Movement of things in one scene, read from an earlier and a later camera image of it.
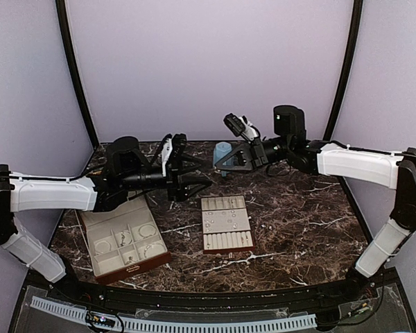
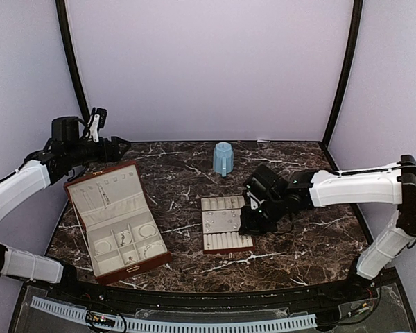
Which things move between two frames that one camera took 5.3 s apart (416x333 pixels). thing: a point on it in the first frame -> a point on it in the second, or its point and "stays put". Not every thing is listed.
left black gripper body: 172,172 -> 104,155
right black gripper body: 260,156 -> 263,220
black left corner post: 82,100 stays put
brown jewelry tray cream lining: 225,222 stays put
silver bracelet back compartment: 145,225 stays put
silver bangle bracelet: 102,246 stays put
